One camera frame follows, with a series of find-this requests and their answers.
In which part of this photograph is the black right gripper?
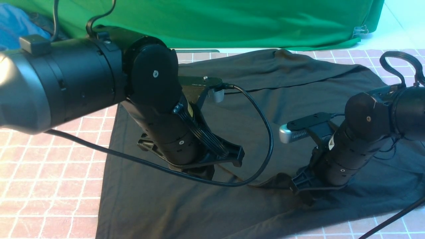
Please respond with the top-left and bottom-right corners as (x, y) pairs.
(291, 123), (395, 207)

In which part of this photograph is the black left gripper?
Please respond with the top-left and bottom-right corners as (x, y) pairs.
(123, 95), (245, 180)

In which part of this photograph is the gray long-sleeved shirt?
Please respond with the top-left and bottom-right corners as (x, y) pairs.
(96, 49), (425, 239)

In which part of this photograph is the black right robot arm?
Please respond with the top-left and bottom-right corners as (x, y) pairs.
(280, 51), (425, 205)

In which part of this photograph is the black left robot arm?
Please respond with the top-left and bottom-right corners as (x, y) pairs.
(0, 26), (244, 180)

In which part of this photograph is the green backdrop cloth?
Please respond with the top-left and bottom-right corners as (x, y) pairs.
(1, 0), (384, 51)

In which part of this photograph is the pink checkered tablecloth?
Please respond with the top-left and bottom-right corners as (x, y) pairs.
(1, 49), (424, 239)

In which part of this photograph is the dark gray crumpled garment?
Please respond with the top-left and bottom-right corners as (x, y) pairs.
(27, 12), (69, 41)

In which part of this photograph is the metal binder clip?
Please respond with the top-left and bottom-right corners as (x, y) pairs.
(352, 25), (369, 38)

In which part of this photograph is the blue crumpled garment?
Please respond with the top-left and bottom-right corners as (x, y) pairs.
(0, 3), (50, 51)

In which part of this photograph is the black left camera cable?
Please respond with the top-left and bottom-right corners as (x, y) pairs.
(45, 0), (274, 187)

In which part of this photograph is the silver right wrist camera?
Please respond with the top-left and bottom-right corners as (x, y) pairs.
(279, 112), (344, 147)

